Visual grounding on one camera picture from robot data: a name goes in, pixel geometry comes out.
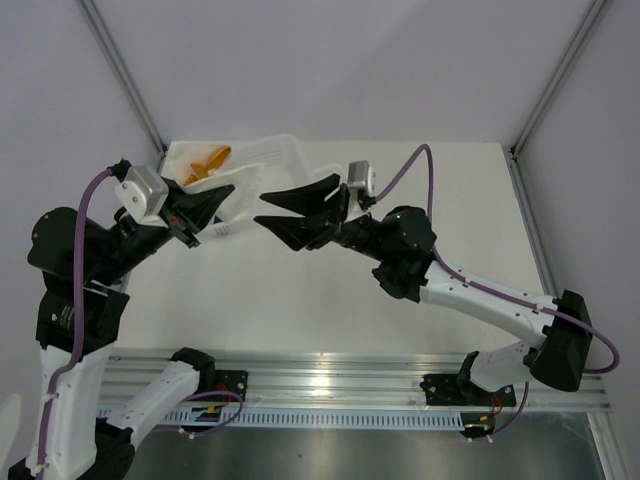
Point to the aluminium rail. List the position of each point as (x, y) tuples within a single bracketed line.
[(551, 238), (122, 286), (335, 381)]

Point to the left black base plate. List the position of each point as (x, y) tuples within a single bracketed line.
[(231, 381)]

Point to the large white plastic basket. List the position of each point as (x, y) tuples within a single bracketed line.
[(285, 168)]

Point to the small white plastic tray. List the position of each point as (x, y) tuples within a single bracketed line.
[(330, 172)]

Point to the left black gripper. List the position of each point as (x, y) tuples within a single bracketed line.
[(193, 208)]

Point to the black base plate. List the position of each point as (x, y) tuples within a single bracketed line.
[(231, 381), (446, 390)]

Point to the right side aluminium rail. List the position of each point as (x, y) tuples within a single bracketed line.
[(551, 238)]

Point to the white slotted cable duct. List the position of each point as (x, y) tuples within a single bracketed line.
[(413, 420)]

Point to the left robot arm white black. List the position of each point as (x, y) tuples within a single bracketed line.
[(78, 324)]

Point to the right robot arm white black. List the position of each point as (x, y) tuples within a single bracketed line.
[(553, 336)]

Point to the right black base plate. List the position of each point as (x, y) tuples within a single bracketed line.
[(446, 390)]

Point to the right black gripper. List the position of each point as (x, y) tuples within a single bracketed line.
[(317, 226)]

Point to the orange plastic spoon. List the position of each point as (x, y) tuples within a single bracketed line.
[(214, 161)]

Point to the aluminium front rail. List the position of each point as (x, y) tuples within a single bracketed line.
[(335, 381)]

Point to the left aluminium frame post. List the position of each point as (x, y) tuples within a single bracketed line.
[(120, 70)]

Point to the right aluminium frame post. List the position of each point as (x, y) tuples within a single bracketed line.
[(570, 56)]

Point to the left side aluminium rail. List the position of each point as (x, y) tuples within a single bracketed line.
[(122, 286)]

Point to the aluminium frame post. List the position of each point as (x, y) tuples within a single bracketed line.
[(120, 70), (570, 56)]

